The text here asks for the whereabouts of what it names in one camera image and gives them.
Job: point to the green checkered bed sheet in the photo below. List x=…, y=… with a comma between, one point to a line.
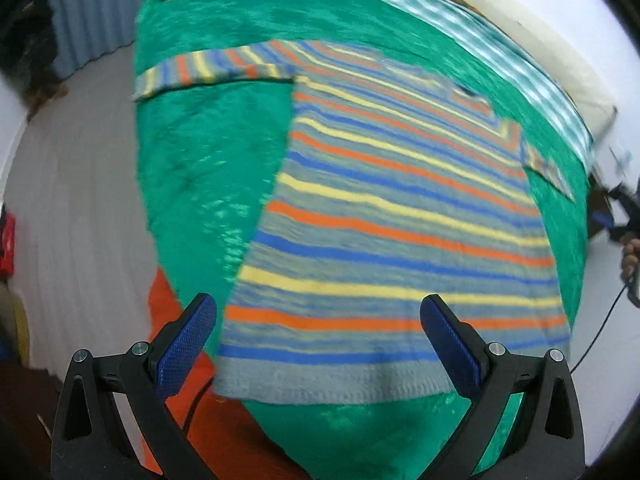
x=500, y=45

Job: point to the red box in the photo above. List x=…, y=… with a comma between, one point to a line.
x=6, y=245

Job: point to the person's right hand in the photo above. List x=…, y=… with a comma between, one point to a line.
x=631, y=260

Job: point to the dark hanging clothes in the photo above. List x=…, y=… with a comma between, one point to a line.
x=25, y=35

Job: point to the wooden nightstand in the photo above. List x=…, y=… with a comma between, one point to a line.
x=597, y=200

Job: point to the green bed blanket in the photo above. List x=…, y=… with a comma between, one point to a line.
x=200, y=170

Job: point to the cream padded headboard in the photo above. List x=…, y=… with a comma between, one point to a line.
x=550, y=50

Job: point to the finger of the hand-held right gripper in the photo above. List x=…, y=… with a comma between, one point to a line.
x=602, y=220
x=622, y=195

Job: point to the yellow round object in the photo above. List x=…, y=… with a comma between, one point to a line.
x=20, y=325

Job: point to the striped knit shirt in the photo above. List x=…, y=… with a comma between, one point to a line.
x=390, y=240

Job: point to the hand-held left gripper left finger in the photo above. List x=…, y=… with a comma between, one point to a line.
x=187, y=345

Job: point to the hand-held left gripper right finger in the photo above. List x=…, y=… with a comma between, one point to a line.
x=450, y=350

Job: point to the blue pleated curtain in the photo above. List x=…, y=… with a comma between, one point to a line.
x=95, y=25

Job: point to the orange fuzzy blanket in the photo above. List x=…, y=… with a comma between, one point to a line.
x=165, y=310

